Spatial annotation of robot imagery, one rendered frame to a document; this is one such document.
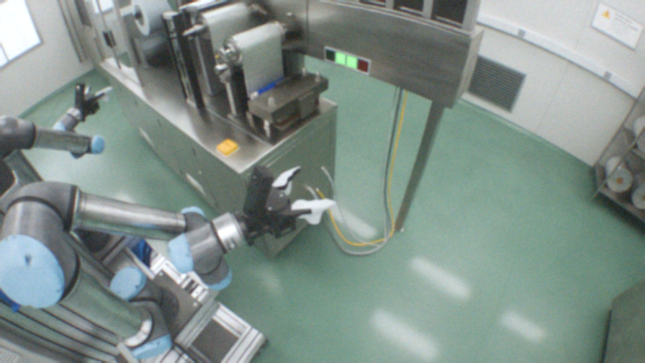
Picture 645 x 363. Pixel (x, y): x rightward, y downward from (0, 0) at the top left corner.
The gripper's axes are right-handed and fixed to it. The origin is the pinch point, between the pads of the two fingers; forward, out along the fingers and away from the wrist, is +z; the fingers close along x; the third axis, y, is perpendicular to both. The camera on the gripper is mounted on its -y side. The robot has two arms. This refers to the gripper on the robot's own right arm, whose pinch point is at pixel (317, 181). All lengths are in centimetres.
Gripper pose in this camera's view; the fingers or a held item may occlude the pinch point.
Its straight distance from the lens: 63.8
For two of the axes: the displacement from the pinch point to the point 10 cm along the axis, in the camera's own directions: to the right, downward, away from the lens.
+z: 8.3, -4.1, 3.8
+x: 5.5, 5.2, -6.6
